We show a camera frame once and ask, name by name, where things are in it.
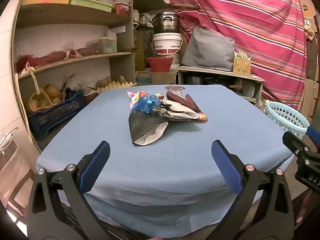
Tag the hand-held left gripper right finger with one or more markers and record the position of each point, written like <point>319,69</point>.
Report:
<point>225,160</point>

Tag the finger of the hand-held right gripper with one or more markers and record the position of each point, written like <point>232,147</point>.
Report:
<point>292,141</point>
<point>314,137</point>

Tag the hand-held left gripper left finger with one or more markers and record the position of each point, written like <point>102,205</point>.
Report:
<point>96,160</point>

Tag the light blue plastic basket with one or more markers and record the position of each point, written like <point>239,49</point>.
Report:
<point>285,118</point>

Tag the orange plastic packet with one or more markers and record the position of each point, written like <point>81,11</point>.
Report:
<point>203,117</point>

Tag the black mesh-print pouch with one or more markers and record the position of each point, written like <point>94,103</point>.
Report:
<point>142,127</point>

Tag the brown wrapper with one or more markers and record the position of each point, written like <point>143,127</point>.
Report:
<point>191,102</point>
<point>175,97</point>

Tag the newsprint paper bag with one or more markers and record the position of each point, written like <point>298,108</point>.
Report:
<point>178,111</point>

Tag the pink colourful snack wrapper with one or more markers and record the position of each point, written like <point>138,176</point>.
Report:
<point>132,97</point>

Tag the blue plastic bag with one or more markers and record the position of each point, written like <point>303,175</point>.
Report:
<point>146,103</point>

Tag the blue tablecloth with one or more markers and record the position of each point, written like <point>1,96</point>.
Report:
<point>175,155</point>

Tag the dark blue plastic crate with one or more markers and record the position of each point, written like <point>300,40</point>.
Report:
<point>58,115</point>

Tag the yellow egg tray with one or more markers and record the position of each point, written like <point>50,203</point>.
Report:
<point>117,86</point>

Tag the wicker basket of potatoes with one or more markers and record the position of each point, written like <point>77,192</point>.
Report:
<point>42,102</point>

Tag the small wooden cabinet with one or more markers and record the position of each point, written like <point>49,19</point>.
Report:
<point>225,73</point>

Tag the clear plastic bottle orange cap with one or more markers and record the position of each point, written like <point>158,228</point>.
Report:
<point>175,88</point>

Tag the yellow utensil holder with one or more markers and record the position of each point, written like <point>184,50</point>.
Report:
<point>242,67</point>

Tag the cardboard box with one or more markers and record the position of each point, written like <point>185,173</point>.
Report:
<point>155,77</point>

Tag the grey cloth cover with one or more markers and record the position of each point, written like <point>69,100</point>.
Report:
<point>208,50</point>

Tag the red mesh bag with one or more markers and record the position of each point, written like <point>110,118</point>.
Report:
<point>45,58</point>

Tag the red plastic basin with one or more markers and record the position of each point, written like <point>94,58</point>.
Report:
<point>160,63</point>

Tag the clear plastic container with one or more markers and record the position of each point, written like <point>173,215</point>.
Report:
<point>107,45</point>

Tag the yellow oil bottle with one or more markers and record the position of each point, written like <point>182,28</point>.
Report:
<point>139,50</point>

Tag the red striped cloth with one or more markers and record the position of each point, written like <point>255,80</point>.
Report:
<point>250,25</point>

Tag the white plastic bucket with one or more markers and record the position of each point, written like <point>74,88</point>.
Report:
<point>167,43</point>

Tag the large wooden shelf unit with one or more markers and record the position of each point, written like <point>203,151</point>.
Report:
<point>65,17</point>

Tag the metal cooking pot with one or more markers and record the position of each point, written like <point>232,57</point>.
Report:
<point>166,22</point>

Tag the small red basket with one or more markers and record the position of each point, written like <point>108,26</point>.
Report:
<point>121,8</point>

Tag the green plastic tray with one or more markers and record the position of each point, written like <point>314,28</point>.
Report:
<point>90,4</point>

